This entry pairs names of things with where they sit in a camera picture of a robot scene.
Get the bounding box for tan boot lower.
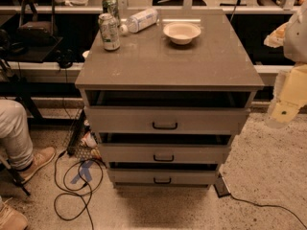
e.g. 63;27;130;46
0;202;28;230

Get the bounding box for grey drawer cabinet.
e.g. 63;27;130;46
76;10;264;174

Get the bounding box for white bowl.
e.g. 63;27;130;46
163;22;201;45

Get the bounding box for grey middle drawer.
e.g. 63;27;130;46
100;144;230;164

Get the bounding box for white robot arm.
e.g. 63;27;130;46
264;2;307;128

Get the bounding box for blue tape cross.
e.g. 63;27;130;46
71;160;93;184

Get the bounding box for grey bottom drawer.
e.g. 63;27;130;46
107;169;218;185

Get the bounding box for person leg beige trousers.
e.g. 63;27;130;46
0;100;33;171

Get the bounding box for clear plastic water bottle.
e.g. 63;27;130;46
120;9;158;35

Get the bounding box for grey drawer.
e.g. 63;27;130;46
107;169;218;185
100;144;230;164
84;106;249;135

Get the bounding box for green soda can front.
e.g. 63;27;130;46
98;13;120;51

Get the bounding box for grey top drawer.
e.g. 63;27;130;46
84;106;249;135

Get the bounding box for black headphones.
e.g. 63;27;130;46
56;49;74;69

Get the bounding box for green soda can rear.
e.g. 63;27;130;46
102;0;120;25

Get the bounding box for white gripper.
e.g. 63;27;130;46
266;63;307;128

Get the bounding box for black bag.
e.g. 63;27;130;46
16;0;57;46

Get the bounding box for black power adapter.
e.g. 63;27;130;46
214;174;231;198

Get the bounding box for black floor cable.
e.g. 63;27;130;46
53;149;105;230

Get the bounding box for tan boot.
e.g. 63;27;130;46
17;147;56;184
0;202;28;230

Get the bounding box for tan boot upper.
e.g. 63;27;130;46
17;147;56;184

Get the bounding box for green soda can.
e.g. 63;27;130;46
98;13;120;51
102;0;120;25

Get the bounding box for black adapter cable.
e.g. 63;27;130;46
228;194;307;230

